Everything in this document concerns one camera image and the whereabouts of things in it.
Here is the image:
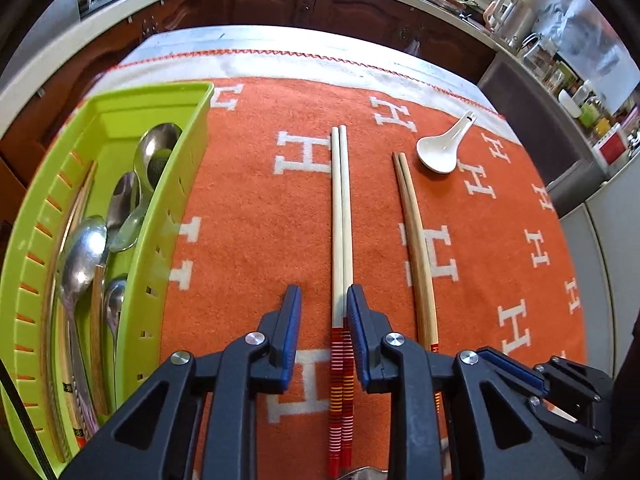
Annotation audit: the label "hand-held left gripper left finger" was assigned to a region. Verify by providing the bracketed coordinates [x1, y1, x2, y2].
[59, 284, 303, 480]

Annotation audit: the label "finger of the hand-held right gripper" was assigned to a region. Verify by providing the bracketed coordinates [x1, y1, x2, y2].
[477, 347, 613, 406]
[525, 395, 603, 448]

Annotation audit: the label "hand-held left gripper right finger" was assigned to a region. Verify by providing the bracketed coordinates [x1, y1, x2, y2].
[346, 283, 585, 480]

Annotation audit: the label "bamboo chopstick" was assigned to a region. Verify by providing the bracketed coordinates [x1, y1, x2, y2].
[398, 152, 442, 411]
[391, 152, 433, 351]

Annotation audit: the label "white chopstick red striped end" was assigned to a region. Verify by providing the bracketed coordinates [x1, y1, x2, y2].
[339, 125, 357, 466]
[327, 126, 346, 478]

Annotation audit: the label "white ceramic spoon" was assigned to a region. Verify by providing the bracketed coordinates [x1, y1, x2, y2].
[416, 110, 478, 175]

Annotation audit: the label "small steel spoon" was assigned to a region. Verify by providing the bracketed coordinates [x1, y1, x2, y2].
[102, 171, 142, 271]

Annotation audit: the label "large steel spoon ornate handle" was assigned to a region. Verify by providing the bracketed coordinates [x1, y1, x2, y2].
[56, 216, 109, 441]

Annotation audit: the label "steel soup spoon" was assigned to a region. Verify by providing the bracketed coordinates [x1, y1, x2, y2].
[106, 122, 183, 254]

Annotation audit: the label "green plastic utensil tray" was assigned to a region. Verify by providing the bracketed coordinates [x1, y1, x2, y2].
[0, 81, 216, 480]

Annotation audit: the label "orange patterned blanket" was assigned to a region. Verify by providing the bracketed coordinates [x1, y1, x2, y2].
[65, 25, 588, 480]

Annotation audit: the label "grey refrigerator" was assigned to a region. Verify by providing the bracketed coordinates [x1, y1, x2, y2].
[557, 160, 640, 376]

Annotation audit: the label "grey metal appliance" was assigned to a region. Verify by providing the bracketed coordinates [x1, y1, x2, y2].
[476, 50, 601, 206]

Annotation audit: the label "row of condiment bottles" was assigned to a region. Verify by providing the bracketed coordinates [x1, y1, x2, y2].
[537, 55, 640, 161]

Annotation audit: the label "steel pot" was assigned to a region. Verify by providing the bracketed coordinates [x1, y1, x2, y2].
[520, 32, 558, 61]

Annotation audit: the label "brown wooden kitchen cabinets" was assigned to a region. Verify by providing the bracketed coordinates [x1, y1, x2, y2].
[0, 0, 501, 221]

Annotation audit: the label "white kettle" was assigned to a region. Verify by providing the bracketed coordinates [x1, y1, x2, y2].
[487, 0, 523, 28]

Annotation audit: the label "black cable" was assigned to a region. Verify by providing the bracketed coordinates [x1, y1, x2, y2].
[0, 355, 51, 480]

